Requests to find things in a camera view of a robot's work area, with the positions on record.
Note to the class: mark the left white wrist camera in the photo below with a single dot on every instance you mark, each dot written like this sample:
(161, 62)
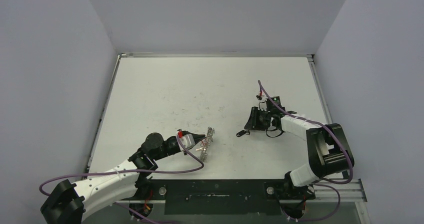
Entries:
(185, 141)

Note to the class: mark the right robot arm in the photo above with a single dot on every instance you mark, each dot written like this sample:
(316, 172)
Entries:
(328, 150)

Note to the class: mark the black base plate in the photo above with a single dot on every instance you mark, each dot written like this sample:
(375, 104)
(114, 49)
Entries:
(214, 205)

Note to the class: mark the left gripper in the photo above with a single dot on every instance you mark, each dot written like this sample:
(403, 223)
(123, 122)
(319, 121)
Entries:
(198, 138)

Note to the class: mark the aluminium frame rail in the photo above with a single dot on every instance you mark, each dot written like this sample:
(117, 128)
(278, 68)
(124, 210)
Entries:
(157, 190)

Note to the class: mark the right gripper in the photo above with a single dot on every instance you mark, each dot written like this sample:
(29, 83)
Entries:
(257, 120)

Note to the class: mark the metal key organizer disc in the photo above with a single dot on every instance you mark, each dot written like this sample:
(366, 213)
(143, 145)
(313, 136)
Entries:
(209, 139)

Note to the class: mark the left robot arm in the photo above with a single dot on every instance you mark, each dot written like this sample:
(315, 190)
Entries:
(73, 202)

